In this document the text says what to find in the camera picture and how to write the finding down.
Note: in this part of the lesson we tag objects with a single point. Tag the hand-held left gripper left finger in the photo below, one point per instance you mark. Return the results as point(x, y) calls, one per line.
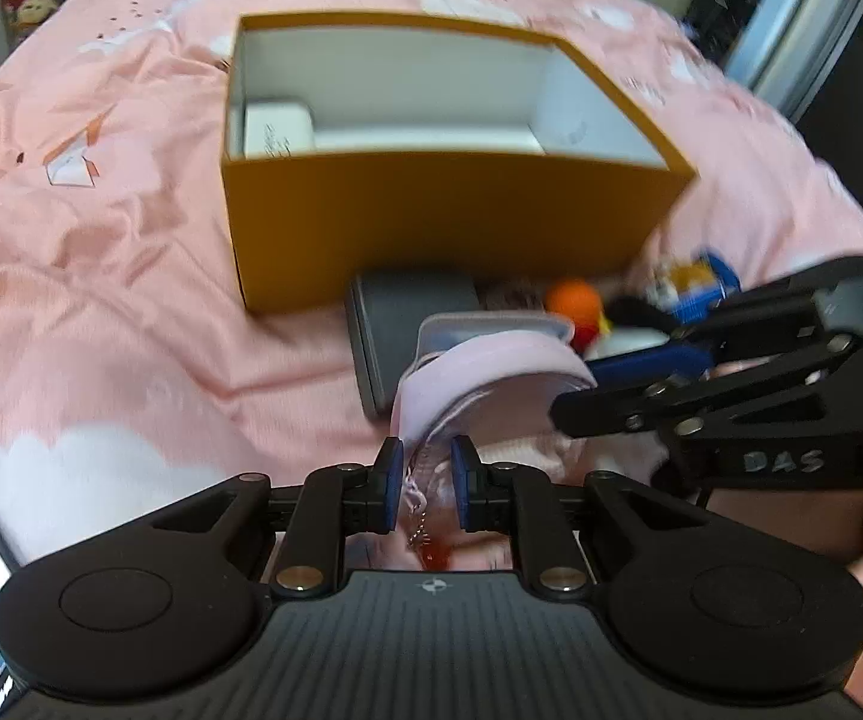
point(394, 481)

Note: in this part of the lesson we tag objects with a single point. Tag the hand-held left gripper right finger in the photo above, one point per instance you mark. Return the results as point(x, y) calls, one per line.
point(463, 481)

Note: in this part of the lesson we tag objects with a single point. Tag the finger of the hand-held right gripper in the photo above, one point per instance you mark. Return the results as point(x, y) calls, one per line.
point(768, 307)
point(603, 412)

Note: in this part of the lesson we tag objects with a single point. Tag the pink pouch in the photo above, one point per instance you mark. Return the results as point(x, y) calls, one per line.
point(476, 375)

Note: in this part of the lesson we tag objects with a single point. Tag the orange plush toy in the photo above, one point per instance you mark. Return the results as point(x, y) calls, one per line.
point(575, 304)

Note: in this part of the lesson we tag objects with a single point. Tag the grey jewelry box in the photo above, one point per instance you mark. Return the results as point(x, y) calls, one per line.
point(394, 315)

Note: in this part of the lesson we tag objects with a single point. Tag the yellow cardboard box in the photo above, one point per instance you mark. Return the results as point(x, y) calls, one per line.
point(439, 225)

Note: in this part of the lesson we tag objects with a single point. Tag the pink printed blanket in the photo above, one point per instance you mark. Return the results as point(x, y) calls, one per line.
point(101, 277)

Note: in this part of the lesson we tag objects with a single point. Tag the white box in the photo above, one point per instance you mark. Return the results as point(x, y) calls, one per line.
point(277, 131)

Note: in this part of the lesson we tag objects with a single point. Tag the grey door frame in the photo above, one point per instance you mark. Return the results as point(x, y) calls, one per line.
point(791, 22)

